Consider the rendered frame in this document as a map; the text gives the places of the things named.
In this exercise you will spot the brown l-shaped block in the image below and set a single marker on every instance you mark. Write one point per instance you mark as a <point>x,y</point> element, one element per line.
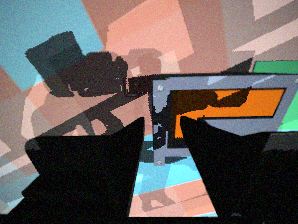
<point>222,103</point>

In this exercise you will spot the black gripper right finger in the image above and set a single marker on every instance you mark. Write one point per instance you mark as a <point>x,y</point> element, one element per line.
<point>230,165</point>

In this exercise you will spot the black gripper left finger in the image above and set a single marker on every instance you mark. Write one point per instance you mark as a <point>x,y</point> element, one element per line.
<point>116,156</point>

